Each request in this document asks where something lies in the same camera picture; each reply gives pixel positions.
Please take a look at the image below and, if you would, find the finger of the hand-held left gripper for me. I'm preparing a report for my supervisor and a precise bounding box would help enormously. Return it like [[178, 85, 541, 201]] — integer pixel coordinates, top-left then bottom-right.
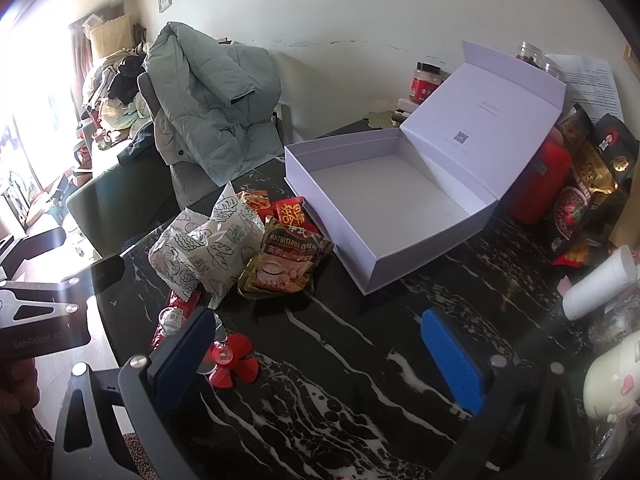
[[0, 255, 126, 330]]

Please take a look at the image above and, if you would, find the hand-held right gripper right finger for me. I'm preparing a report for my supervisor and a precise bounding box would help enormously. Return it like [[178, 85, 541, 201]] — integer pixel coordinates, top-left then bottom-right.
[[420, 307, 606, 480]]

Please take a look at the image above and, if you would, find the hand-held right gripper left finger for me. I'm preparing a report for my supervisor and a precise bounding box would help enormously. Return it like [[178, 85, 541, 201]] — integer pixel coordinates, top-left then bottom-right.
[[52, 307, 216, 480]]

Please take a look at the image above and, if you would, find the red ketchup sachet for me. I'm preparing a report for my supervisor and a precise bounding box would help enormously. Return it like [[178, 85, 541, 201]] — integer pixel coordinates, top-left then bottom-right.
[[150, 287, 203, 351]]

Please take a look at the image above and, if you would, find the red plastic propeller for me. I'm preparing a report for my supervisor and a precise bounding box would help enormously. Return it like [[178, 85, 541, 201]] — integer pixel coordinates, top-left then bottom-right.
[[200, 312, 261, 389]]

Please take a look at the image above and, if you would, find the white printed bread packet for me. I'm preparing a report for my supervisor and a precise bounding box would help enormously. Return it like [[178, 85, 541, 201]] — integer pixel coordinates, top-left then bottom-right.
[[148, 207, 241, 306], [200, 183, 266, 311]]

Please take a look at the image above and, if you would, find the green gold cereal packet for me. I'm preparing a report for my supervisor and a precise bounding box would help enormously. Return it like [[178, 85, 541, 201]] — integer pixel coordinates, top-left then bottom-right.
[[237, 216, 334, 301]]

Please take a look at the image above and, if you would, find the red packet with figure print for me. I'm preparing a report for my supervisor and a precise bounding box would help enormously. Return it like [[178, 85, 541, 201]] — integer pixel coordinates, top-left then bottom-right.
[[236, 189, 272, 218]]

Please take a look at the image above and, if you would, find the red packet with gold characters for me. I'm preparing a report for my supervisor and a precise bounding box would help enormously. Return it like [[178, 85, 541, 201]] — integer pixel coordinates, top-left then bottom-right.
[[272, 196, 321, 236]]

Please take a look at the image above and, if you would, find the white gift box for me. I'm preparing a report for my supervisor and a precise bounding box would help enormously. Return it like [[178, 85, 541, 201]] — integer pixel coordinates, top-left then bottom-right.
[[284, 40, 568, 295]]

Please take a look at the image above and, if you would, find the dark green armchair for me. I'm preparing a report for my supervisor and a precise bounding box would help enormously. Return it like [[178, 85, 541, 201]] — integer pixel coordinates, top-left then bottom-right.
[[65, 160, 181, 256]]

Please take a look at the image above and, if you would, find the pile of clothes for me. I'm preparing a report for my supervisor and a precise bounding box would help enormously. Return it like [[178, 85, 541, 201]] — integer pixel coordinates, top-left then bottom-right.
[[80, 42, 156, 161]]

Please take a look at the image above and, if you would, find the black oat cereal bag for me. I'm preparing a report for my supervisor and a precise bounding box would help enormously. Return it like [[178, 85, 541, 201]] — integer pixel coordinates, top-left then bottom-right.
[[547, 102, 640, 263]]

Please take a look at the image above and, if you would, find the red canister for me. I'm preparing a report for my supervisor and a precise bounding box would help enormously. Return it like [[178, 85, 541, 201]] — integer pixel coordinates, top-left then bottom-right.
[[502, 127, 573, 225]]

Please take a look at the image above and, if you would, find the pale green down jacket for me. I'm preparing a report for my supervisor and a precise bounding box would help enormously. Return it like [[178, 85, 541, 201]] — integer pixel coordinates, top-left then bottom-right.
[[142, 21, 285, 186]]

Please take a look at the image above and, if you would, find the beige bag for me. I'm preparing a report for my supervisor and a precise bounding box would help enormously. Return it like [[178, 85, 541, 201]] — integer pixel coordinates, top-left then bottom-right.
[[82, 12, 133, 58]]

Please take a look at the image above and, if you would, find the green flower-shaped mat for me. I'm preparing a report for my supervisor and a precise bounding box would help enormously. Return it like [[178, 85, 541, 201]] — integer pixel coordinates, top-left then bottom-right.
[[362, 111, 403, 131]]

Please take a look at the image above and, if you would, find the red-label spice jar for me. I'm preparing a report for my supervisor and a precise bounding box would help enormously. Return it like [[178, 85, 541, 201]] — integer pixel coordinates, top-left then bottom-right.
[[409, 61, 446, 103]]

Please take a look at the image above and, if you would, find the clear plastic jar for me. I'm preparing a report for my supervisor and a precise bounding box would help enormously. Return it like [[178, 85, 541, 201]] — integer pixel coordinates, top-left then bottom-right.
[[542, 57, 567, 83], [516, 41, 546, 66]]

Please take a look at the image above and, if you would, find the printed paper sheet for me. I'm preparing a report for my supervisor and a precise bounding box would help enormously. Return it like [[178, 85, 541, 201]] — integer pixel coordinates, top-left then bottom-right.
[[544, 53, 626, 123]]

